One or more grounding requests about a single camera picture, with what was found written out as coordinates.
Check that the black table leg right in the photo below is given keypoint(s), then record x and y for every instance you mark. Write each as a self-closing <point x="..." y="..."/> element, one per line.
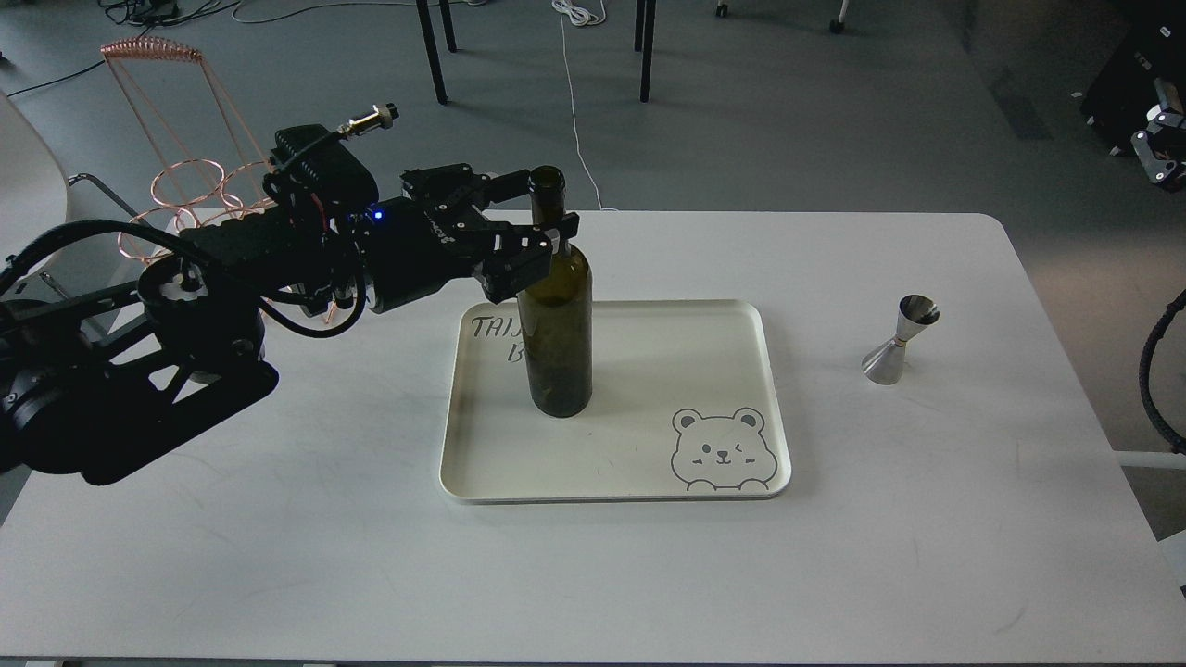
<point x="644" y="36"/>

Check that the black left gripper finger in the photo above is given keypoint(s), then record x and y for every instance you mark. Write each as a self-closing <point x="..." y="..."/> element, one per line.
<point x="513" y="257"/>
<point x="481" y="190"/>

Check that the black table leg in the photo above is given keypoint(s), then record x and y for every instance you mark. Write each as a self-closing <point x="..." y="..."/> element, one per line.
<point x="644" y="36"/>
<point x="423" y="8"/>

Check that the black equipment box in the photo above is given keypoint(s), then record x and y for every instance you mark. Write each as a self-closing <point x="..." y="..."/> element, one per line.
<point x="1118" y="100"/>

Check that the silver steel jigger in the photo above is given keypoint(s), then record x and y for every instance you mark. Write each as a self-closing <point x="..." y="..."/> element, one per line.
<point x="885" y="364"/>

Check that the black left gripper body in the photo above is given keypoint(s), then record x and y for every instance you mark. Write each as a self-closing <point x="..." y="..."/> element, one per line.
<point x="413" y="244"/>

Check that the black table leg left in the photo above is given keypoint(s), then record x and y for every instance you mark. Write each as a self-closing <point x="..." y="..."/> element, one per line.
<point x="423" y="8"/>

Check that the copper wire bottle rack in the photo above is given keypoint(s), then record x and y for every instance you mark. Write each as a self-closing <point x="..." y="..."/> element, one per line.
<point x="193" y="189"/>

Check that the cream bear print tray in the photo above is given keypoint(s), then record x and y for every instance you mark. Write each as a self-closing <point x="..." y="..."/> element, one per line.
<point x="683" y="406"/>

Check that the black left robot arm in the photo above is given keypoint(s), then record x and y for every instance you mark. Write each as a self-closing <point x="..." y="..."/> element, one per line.
<point x="105" y="383"/>

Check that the dark green wine bottle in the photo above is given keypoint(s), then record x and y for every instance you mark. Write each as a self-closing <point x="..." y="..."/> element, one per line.
<point x="556" y="322"/>

